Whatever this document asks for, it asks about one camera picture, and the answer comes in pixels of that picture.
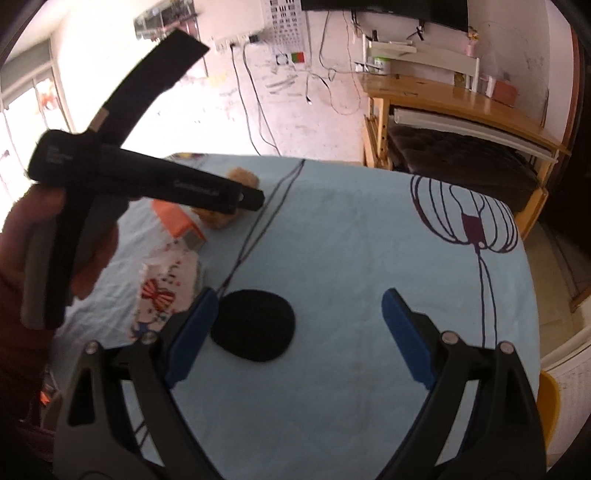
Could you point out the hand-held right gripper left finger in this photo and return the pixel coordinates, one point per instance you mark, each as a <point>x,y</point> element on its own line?
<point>191,337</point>

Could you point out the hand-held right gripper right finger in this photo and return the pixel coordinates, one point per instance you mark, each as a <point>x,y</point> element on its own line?
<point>408,341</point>

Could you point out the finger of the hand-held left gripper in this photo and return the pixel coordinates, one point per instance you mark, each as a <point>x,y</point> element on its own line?
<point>161,180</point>
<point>152,69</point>

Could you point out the black round coaster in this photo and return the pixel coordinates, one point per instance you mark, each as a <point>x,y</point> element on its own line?
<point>254,325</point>

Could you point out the person's left forearm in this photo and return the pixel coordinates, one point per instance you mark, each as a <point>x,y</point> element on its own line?
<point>18,369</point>

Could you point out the person's left hand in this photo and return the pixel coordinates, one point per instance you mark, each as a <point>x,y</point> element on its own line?
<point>16,240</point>

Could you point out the orange carton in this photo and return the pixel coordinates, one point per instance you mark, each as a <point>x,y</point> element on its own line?
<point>178,224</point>

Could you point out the white cartoon tissue packet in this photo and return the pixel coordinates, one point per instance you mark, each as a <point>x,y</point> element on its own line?
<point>161,295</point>

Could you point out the yellow scrub sponge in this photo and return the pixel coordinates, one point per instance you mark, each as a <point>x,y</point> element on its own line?
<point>217,219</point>

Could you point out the white power strip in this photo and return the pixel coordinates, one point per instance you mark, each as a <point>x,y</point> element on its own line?
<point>235,41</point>

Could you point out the light blue printed tablecloth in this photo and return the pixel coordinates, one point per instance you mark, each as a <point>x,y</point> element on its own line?
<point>360,258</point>

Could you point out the window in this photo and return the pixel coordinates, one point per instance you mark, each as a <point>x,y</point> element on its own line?
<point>27,115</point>

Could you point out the eye chart poster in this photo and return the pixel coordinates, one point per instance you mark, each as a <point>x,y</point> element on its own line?
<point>286,27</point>

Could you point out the yellow chair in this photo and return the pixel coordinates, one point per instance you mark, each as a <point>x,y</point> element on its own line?
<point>549,401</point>

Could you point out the white radiator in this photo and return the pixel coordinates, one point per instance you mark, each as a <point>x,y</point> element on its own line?
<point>572,392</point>

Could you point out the dark brown cushion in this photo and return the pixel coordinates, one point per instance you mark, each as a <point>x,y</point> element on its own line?
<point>461,157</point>

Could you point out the white keyboard tray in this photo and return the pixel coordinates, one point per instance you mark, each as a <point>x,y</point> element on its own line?
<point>461,127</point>

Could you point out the green and white jar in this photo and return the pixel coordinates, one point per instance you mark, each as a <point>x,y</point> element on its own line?
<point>382,65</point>

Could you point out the wooden desk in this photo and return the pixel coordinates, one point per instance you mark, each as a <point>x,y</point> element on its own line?
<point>429,90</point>

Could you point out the red-brown box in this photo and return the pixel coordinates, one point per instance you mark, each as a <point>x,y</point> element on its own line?
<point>504,93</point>

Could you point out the white desk shelf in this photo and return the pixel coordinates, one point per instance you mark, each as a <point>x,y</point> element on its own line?
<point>434,60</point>

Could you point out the pink figurine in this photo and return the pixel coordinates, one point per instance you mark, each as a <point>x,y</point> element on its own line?
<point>471,44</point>

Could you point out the metal wall rack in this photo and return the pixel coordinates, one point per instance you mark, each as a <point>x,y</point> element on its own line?
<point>166,18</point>

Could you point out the black wall screen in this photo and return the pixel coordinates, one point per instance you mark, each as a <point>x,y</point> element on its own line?
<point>392,7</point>

